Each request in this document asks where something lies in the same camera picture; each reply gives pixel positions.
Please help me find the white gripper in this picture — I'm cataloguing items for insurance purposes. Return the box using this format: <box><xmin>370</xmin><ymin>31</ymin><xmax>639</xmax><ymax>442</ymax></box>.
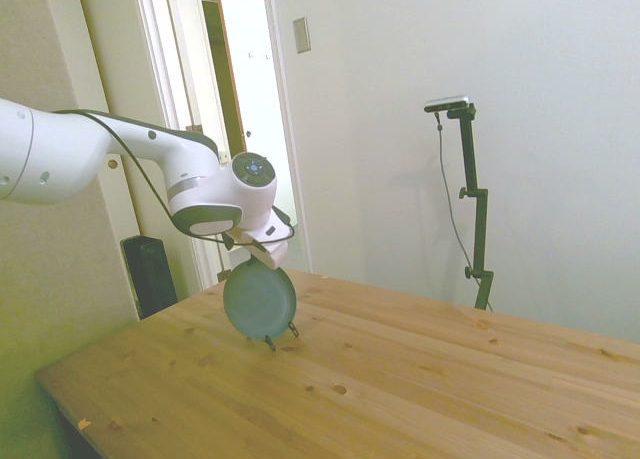
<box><xmin>222</xmin><ymin>228</ymin><xmax>291</xmax><ymax>271</ymax></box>

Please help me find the blue round plate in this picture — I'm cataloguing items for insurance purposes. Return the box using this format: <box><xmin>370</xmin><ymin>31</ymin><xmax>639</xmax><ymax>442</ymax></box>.
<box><xmin>222</xmin><ymin>258</ymin><xmax>298</xmax><ymax>341</ymax></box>

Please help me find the black speaker box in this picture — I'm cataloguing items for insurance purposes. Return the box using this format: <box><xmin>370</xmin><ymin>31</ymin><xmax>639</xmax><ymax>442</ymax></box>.
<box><xmin>121</xmin><ymin>235</ymin><xmax>179</xmax><ymax>321</ymax></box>

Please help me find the white open door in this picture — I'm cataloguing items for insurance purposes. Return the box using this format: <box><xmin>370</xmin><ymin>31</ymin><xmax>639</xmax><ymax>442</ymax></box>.
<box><xmin>215</xmin><ymin>0</ymin><xmax>299</xmax><ymax>246</ymax></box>

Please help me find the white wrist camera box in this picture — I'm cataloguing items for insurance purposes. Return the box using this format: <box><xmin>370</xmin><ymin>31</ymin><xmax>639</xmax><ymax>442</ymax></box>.
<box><xmin>240</xmin><ymin>213</ymin><xmax>294</xmax><ymax>245</ymax></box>

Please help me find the black wire plate stand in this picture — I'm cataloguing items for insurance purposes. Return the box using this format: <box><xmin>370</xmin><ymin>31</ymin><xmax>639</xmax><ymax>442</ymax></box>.
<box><xmin>244</xmin><ymin>321</ymin><xmax>302</xmax><ymax>353</ymax></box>

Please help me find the white door frame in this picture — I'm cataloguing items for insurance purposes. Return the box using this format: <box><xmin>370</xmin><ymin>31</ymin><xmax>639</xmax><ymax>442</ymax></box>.
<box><xmin>132</xmin><ymin>0</ymin><xmax>314</xmax><ymax>290</ymax></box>

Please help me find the grey wall switch plate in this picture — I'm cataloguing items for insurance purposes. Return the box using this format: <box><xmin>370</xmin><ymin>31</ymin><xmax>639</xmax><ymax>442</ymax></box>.
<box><xmin>292</xmin><ymin>17</ymin><xmax>312</xmax><ymax>55</ymax></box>

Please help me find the black camera stand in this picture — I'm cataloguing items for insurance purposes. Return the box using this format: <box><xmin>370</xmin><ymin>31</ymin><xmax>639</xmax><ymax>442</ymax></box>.
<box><xmin>446</xmin><ymin>104</ymin><xmax>495</xmax><ymax>311</ymax></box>

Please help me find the silver exterior camera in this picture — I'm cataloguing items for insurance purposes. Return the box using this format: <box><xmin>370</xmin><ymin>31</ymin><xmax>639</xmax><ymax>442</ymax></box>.
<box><xmin>423</xmin><ymin>94</ymin><xmax>472</xmax><ymax>114</ymax></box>

